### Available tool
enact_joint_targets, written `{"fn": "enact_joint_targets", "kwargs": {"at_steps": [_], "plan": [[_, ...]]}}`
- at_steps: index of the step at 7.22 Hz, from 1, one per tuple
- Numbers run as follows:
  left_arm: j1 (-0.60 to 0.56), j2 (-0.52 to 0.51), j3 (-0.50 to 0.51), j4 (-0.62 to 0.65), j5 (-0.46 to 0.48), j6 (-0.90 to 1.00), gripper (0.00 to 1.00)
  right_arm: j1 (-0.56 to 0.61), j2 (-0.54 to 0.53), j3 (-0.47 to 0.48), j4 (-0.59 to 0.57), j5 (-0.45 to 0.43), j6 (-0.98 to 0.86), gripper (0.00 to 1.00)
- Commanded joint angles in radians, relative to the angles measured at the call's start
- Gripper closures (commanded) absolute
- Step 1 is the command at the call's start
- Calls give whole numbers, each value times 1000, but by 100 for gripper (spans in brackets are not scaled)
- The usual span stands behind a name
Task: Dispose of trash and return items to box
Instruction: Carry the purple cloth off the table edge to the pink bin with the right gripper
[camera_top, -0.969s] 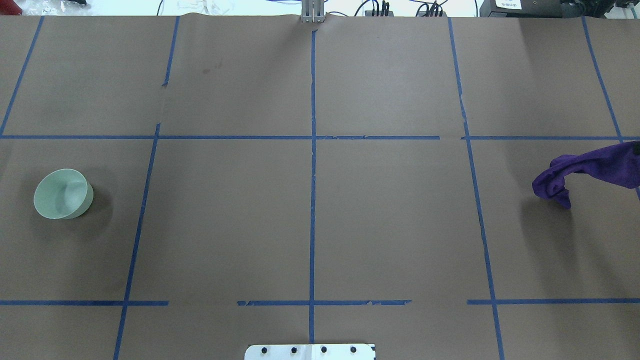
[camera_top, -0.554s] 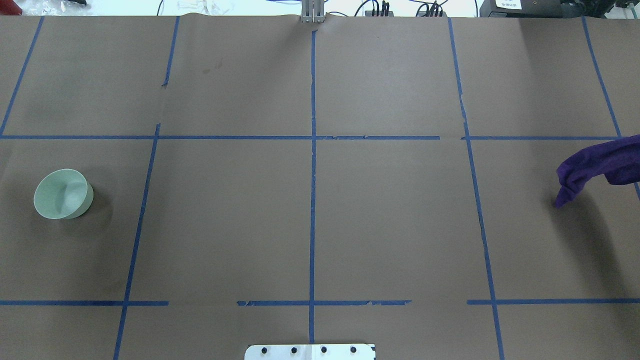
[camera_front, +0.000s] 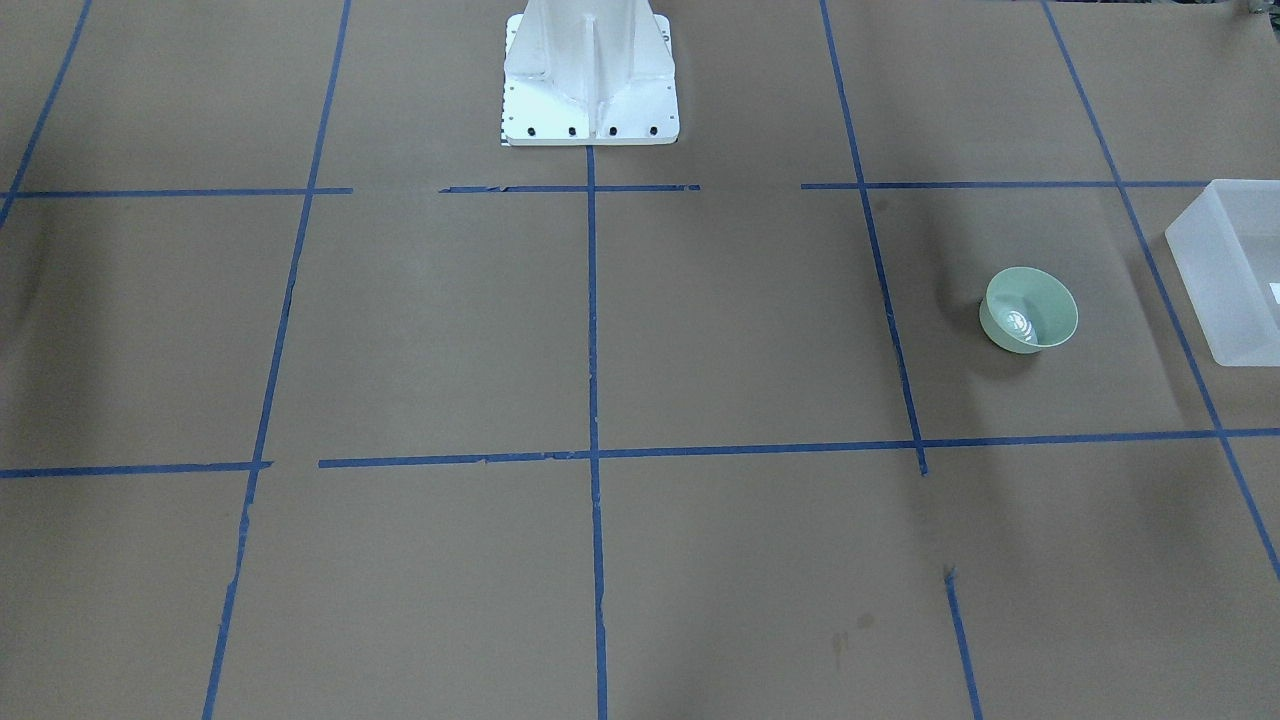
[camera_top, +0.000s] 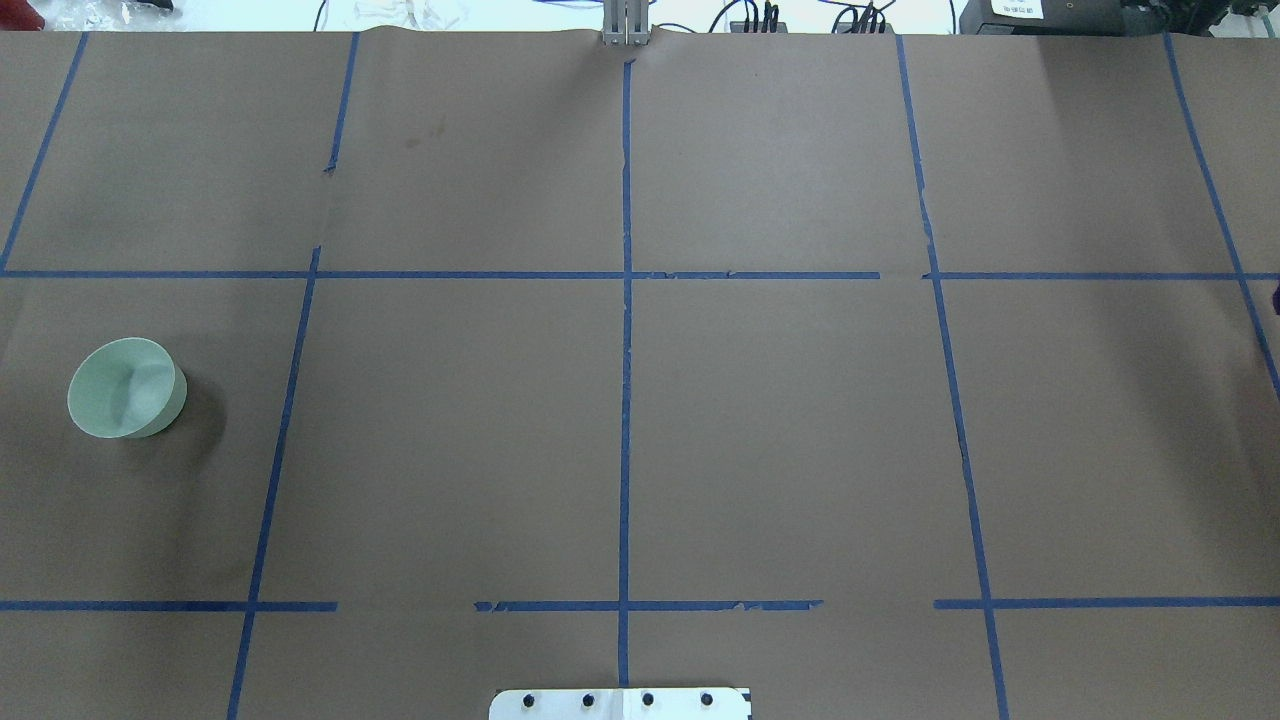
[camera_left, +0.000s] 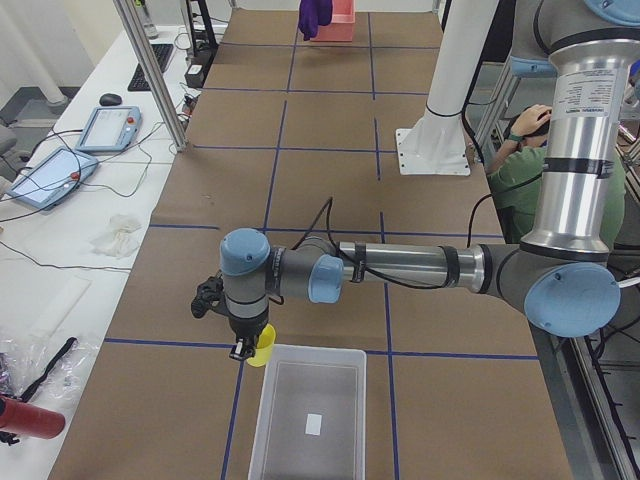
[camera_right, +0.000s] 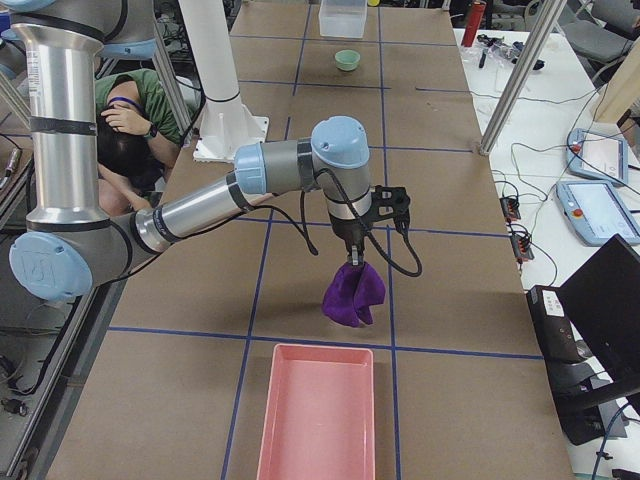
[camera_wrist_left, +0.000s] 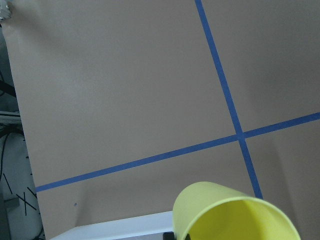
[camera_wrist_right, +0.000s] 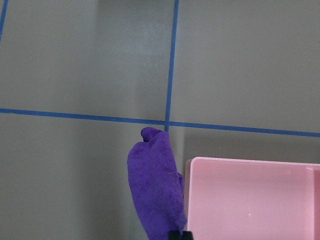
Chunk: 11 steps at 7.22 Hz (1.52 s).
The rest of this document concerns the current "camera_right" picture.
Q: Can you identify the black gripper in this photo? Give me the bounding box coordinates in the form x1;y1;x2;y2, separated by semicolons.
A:
331;219;370;267

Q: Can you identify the purple microfiber cloth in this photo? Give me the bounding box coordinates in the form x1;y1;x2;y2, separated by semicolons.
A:
322;263;386;328

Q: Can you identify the pink plastic tray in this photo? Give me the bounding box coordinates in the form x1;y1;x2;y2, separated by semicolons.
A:
257;344;376;479

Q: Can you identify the mint green bowl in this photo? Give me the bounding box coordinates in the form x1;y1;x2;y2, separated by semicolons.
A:
334;49;361;72

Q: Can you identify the clear plastic bin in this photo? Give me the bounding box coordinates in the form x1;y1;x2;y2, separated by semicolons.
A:
318;0;367;39

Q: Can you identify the near teach pendant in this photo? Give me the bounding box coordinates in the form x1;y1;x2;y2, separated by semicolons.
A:
555;180;639;246

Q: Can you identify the teach pendant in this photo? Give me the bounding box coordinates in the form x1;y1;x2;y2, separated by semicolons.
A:
566;128;629;186
555;180;639;246

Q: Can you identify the person in green shirt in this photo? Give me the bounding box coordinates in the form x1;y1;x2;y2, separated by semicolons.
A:
95;69;182;216

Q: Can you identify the red cylinder bottle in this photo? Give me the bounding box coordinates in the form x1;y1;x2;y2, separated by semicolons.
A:
461;0;487;48

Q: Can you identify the far teach pendant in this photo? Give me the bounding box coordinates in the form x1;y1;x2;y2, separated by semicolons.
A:
566;128;629;186

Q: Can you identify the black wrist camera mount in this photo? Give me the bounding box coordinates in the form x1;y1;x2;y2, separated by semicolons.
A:
364;185;411;235

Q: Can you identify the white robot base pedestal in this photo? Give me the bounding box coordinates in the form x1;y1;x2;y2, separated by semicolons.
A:
179;0;269;162

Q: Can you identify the aluminium frame post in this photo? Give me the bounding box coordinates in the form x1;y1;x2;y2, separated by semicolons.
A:
478;0;566;156

